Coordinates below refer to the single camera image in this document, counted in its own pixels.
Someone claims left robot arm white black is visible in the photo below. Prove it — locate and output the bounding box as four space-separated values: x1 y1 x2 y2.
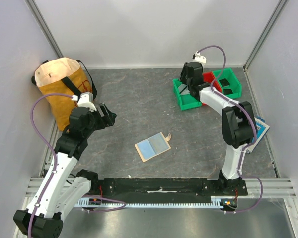
13 103 117 238

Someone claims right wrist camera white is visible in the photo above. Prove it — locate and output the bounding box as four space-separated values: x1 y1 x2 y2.
193 51 207 65

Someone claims blue razor package box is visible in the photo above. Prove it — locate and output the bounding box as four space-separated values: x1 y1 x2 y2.
246 117 270 154

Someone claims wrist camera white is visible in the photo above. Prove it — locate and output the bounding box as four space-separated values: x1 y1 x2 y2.
72 92 97 112
193 51 207 65

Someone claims black card lower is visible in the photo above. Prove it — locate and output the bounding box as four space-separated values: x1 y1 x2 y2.
223 88 233 95

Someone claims black card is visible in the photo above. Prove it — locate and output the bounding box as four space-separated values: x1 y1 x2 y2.
219 78 230 88
223 88 233 95

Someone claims slotted cable duct rail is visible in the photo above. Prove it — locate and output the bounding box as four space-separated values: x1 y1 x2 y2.
74 197 224 209

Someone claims yellow paper tote bag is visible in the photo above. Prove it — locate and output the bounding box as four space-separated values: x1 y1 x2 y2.
31 57 97 131

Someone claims silver card in bin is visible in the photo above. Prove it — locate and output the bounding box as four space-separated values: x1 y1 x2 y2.
177 84 190 96

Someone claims aluminium frame profile rail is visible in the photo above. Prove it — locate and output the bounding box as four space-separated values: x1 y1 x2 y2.
25 178 296 198

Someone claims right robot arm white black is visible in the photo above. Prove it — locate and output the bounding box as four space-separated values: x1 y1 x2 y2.
178 61 257 195

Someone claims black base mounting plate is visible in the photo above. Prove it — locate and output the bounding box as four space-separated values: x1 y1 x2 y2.
88 178 248 203

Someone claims black card upper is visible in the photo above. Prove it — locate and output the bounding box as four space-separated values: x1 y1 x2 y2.
219 78 230 88

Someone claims right green plastic bin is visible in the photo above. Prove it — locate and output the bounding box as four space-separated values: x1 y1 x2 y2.
217 68 242 99

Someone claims green plastic bin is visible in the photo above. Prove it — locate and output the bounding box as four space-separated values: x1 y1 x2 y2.
217 68 242 99
172 79 202 111

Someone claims red plastic bin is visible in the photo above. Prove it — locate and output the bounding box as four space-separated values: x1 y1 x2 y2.
202 72 222 92

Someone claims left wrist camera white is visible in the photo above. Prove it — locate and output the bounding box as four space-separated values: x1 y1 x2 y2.
72 92 97 112

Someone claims left green plastic bin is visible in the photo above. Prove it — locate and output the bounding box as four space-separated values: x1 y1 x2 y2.
172 79 202 111

